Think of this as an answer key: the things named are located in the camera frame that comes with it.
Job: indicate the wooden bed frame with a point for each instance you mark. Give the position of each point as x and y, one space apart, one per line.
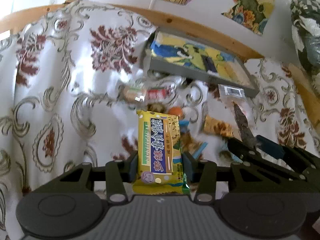
17 20

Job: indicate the floral bed cover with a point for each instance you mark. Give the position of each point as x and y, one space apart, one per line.
63 118

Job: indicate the yellow biscuit packet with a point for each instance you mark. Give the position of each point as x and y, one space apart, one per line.
160 165

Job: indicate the clear wrapped pastry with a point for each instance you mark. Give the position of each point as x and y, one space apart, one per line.
134 93

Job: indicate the clear packet white label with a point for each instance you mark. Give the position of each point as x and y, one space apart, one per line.
230 94

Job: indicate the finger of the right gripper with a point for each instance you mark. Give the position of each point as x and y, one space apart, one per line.
245 133

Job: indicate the checkered fabric bundle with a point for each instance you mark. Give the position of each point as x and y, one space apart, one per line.
305 33

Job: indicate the blue snack wrapper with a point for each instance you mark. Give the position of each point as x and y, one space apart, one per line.
188 143

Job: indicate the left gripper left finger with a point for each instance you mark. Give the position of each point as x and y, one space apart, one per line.
117 173

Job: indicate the grey tray with painting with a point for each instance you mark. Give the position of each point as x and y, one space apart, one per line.
175 53

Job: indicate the landscape wall painting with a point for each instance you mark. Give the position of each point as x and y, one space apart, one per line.
251 14

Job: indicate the yellow cartoon snack packet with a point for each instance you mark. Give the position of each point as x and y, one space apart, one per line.
220 128

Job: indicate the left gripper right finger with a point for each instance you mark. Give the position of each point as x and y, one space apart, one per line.
202 172

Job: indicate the red white snack packet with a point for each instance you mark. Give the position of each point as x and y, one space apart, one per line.
158 93

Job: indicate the dark blue snack bar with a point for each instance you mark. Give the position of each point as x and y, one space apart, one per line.
208 64

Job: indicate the orange mandarin fruit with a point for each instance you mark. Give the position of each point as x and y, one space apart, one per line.
177 111

